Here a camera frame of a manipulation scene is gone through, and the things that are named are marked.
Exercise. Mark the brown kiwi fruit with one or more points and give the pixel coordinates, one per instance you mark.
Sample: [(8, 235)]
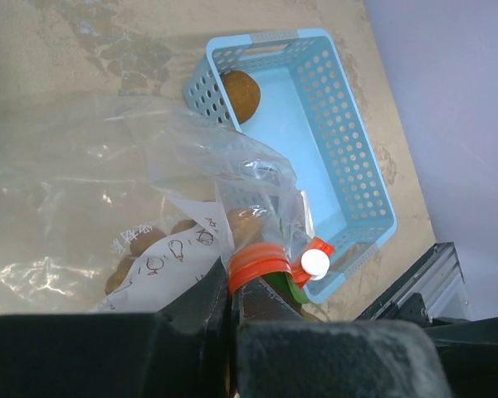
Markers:
[(243, 93)]

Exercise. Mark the aluminium frame rail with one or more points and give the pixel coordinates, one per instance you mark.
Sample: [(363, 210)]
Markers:
[(431, 293)]

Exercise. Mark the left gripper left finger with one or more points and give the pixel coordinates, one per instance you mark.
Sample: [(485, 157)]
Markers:
[(180, 351)]

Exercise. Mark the blue plastic basket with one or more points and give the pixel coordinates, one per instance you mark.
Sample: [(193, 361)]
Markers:
[(307, 112)]

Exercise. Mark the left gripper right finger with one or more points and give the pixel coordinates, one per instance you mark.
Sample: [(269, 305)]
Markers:
[(280, 354)]

